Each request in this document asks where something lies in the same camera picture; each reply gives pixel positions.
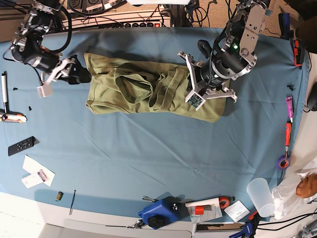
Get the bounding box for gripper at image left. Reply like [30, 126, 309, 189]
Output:
[37, 55, 92, 98]

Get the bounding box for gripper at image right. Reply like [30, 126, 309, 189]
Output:
[178, 51, 237, 111]

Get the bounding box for olive green t-shirt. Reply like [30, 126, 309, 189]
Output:
[84, 53, 226, 122]

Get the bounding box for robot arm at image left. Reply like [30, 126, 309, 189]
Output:
[2, 0, 80, 98]

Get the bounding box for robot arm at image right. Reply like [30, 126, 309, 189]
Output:
[178, 0, 270, 110]

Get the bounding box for white marker pen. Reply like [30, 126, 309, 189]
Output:
[1, 72, 8, 103]

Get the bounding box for power strip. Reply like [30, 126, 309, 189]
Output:
[119, 20, 171, 28]

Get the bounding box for orange white utility knife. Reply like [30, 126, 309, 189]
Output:
[0, 102, 27, 123]

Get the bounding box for small black clip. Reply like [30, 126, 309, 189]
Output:
[287, 84, 294, 91]

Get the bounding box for purple tube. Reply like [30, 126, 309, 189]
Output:
[285, 96, 294, 123]

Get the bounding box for blue table cloth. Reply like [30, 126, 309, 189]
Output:
[0, 36, 310, 217]

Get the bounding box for black remote control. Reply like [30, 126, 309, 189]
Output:
[8, 136, 40, 156]

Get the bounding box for black orange clamp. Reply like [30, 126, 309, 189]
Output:
[278, 13, 305, 68]

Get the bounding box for white paper sheet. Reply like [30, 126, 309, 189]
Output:
[22, 155, 55, 186]

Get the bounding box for black computer mouse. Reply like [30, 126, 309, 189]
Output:
[303, 82, 317, 113]

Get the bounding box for purple tape roll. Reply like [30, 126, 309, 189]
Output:
[276, 156, 291, 170]

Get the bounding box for white card with clip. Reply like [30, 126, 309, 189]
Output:
[21, 170, 49, 188]

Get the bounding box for black tweezers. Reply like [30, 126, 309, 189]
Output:
[69, 190, 76, 215]

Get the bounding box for translucent plastic cup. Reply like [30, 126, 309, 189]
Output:
[246, 178, 275, 218]

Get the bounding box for white paper roll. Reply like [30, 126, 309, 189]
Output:
[185, 197, 219, 207]

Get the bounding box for orange tape roll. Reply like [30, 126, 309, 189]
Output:
[218, 196, 231, 210]

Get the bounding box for orange block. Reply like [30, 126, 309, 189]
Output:
[194, 206, 205, 216]

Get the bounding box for white booklet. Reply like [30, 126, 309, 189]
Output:
[224, 200, 250, 222]

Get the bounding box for printed paper sheet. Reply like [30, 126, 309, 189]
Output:
[187, 205, 222, 224]

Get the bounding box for blue plastic device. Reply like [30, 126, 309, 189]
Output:
[138, 196, 180, 230]

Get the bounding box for white plastic bag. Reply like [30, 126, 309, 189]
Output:
[271, 158, 317, 220]

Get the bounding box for brown bread roll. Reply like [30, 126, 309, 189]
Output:
[296, 174, 317, 198]

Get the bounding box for blue clamp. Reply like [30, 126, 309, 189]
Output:
[229, 211, 261, 238]

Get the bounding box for orange handled screwdriver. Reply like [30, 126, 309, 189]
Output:
[285, 121, 292, 157]

